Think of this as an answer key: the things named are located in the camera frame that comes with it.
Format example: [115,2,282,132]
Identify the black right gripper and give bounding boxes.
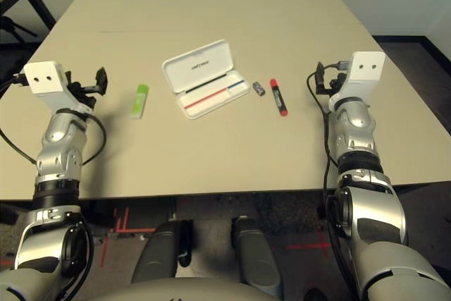
[315,61,348,98]

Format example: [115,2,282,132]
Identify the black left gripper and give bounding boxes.
[66,66,109,109]

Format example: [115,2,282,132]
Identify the green clear lead case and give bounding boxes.
[130,84,149,120]

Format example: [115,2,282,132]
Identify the red black whiteboard marker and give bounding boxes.
[269,78,289,118]

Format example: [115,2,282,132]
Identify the white plastic pencil case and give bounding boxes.
[161,39,250,121]

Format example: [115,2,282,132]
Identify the black tripod stand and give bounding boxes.
[0,15,39,44]

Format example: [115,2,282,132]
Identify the grey robot left leg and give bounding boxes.
[132,221,193,284]

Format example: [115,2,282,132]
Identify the grey robot torso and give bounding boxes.
[94,276,283,301]

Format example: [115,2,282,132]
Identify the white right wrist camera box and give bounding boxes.
[329,51,385,108]

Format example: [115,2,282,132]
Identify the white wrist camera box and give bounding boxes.
[329,51,385,108]
[23,61,91,111]

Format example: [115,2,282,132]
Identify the black left wrist camera cable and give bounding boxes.
[0,73,107,166]

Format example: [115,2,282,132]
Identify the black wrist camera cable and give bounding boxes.
[0,73,107,166]
[305,61,352,281]

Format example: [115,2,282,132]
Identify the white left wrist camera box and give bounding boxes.
[23,61,91,111]

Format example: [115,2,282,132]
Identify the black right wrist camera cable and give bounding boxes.
[305,61,352,281]

